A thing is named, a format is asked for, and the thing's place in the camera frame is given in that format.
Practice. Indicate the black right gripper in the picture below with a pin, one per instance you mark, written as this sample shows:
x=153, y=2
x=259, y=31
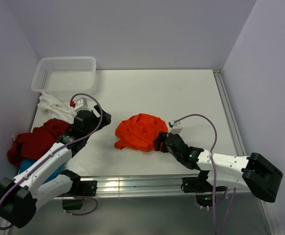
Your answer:
x=161, y=138

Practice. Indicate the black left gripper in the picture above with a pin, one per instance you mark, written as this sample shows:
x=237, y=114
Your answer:
x=106, y=120

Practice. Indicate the orange t shirt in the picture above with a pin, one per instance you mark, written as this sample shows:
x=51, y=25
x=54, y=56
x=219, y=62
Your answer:
x=139, y=132

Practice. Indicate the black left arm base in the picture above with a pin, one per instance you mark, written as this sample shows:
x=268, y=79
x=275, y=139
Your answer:
x=76, y=199

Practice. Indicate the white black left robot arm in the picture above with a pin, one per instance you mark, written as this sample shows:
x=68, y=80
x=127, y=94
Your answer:
x=19, y=213

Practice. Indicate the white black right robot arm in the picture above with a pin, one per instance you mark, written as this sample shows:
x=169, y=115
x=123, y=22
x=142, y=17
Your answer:
x=218, y=172

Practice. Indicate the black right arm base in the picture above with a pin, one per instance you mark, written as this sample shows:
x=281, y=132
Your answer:
x=202, y=189

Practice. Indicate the white t shirt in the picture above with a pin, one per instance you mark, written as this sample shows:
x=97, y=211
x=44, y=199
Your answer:
x=55, y=109

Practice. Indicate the white plastic mesh basket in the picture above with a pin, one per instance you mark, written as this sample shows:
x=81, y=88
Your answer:
x=63, y=76

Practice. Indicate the dark red t shirt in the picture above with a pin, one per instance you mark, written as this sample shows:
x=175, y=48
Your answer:
x=35, y=144

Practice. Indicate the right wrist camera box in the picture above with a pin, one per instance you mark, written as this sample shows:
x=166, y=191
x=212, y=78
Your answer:
x=175, y=127

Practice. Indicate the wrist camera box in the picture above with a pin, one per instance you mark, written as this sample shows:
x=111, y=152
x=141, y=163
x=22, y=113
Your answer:
x=175, y=127
x=79, y=105

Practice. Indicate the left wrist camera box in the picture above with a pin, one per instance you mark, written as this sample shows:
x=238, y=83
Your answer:
x=79, y=105

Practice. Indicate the aluminium front rail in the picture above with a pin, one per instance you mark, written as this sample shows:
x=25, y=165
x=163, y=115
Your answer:
x=106, y=187

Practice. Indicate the aluminium rail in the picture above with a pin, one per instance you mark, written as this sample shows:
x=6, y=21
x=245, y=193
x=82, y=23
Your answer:
x=106, y=187
x=266, y=208

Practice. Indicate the aluminium right side rail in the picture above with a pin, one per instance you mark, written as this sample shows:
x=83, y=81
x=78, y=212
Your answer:
x=266, y=208

